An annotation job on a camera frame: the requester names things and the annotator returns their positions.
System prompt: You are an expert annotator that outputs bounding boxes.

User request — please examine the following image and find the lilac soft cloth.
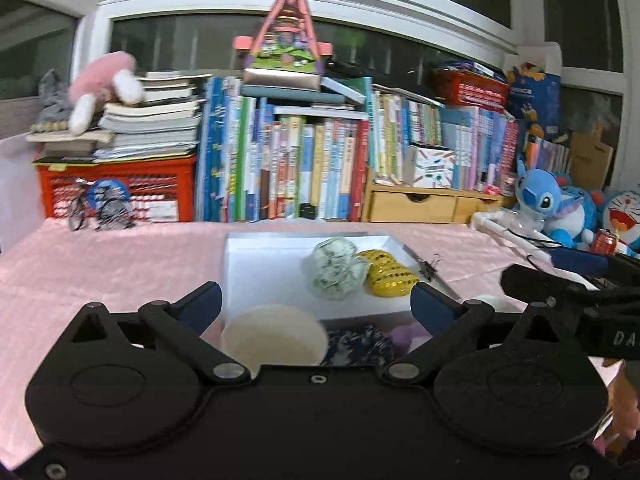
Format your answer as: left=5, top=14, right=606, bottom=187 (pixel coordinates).
left=390, top=323, right=432, bottom=356

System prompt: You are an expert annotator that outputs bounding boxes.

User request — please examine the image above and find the navy floral pouch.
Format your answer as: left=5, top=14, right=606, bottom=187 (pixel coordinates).
left=322, top=325, right=395, bottom=367

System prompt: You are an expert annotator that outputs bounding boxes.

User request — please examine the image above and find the green floral cloth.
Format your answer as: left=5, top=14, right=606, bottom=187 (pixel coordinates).
left=311, top=237, right=369, bottom=300

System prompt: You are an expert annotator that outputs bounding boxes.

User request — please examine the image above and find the red soda can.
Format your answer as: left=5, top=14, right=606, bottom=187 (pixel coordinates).
left=590, top=229, right=617, bottom=255

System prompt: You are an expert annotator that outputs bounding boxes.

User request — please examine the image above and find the blue Stitch plush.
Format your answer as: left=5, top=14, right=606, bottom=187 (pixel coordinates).
left=514, top=156, right=597, bottom=248

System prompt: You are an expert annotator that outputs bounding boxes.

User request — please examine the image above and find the white paper cup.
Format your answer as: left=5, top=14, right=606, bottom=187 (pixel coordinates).
left=473, top=295, right=521, bottom=313

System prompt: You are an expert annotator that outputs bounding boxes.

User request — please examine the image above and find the black binder clip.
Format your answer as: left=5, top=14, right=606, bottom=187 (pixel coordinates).
left=416, top=254, right=440, bottom=283

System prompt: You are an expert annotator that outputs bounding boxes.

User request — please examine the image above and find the Doraemon plush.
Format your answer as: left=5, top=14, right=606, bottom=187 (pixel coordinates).
left=601, top=191, right=640, bottom=254

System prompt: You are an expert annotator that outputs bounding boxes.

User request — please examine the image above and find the doodled paper cup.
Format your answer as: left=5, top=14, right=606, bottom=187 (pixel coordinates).
left=220, top=304, right=329, bottom=377

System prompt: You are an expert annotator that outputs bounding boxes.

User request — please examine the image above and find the red plastic crate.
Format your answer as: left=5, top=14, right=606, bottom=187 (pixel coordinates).
left=35, top=155, right=196, bottom=223

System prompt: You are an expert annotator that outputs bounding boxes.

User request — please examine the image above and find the wooden drawer organizer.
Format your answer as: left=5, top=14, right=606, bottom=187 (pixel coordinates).
left=360, top=169, right=513, bottom=224

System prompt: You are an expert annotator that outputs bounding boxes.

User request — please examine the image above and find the miniature bicycle model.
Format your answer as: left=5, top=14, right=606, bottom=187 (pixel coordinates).
left=66, top=178, right=134, bottom=232

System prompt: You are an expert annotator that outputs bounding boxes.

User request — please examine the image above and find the pink striped tablecloth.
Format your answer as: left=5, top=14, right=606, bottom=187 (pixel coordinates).
left=1, top=220, right=526, bottom=468

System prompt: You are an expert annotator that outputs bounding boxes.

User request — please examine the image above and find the white patterned box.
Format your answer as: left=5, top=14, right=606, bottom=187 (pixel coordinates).
left=402, top=145, right=456, bottom=188

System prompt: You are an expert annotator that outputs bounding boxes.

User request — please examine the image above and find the row of upright books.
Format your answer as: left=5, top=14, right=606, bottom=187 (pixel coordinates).
left=194, top=76, right=544, bottom=223

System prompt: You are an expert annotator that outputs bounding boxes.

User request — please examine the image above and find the stack of flat books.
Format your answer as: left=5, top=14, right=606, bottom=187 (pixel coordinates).
left=26, top=72, right=212, bottom=162

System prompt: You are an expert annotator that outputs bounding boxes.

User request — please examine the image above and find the red basket on books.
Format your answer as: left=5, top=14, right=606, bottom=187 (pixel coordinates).
left=431, top=61, right=510, bottom=112

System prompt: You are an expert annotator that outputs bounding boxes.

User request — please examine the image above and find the pink plush rabbit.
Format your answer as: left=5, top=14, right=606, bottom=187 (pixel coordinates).
left=68, top=51, right=144, bottom=136

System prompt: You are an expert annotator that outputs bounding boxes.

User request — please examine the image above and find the pink toy house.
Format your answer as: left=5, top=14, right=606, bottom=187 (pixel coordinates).
left=233, top=0, right=333, bottom=91

